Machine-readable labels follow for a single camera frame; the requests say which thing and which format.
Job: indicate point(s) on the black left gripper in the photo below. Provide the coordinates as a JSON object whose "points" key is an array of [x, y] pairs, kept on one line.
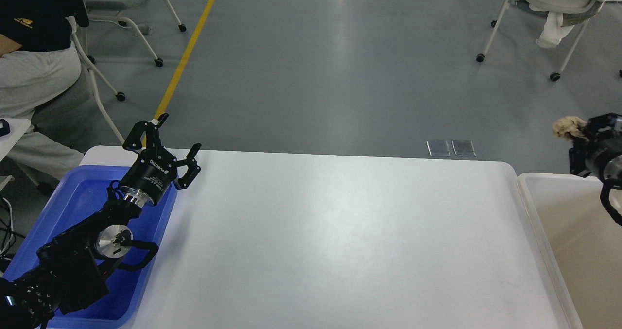
{"points": [[155, 168]]}

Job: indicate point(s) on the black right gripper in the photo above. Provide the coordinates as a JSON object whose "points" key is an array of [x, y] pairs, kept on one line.
{"points": [[602, 156]]}

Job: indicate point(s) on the brown paper ball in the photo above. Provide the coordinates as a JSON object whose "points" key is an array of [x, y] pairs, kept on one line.
{"points": [[569, 128]]}

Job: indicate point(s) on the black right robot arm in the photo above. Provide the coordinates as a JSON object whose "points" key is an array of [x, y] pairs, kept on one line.
{"points": [[607, 187]]}

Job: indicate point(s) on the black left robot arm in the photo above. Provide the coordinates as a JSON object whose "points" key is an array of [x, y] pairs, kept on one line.
{"points": [[74, 266]]}

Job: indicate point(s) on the beige plastic bin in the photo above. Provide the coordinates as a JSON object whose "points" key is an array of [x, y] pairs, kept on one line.
{"points": [[581, 246]]}

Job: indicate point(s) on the right metal floor plate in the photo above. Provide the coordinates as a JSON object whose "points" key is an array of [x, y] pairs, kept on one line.
{"points": [[463, 148]]}

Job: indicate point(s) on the metal floor plate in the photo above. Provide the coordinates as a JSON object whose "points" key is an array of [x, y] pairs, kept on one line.
{"points": [[463, 148], [438, 148]]}

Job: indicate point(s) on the left metal floor plate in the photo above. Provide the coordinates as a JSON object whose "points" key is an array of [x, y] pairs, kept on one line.
{"points": [[438, 148]]}

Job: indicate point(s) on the white side table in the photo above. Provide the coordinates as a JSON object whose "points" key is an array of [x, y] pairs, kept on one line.
{"points": [[11, 131]]}

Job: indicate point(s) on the seated person grey trousers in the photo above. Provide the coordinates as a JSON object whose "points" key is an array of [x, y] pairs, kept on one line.
{"points": [[38, 59]]}

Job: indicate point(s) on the white frame chair left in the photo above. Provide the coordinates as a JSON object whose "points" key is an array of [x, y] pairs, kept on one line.
{"points": [[92, 75]]}

